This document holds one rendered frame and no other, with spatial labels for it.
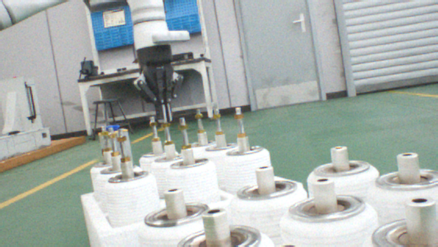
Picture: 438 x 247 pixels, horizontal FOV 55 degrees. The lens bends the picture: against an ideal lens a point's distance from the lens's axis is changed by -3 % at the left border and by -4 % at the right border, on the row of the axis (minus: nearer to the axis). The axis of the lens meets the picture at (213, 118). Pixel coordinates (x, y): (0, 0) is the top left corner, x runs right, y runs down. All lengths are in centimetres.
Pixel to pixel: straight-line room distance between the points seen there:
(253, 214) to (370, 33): 546
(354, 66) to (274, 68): 105
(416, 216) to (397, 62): 564
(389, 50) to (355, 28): 53
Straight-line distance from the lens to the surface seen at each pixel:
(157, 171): 91
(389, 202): 48
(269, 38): 580
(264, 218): 50
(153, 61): 89
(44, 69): 659
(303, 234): 41
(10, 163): 385
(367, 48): 588
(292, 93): 578
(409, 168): 50
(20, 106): 452
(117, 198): 76
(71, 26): 644
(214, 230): 38
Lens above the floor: 39
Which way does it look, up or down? 4 degrees down
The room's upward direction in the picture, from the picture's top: 9 degrees counter-clockwise
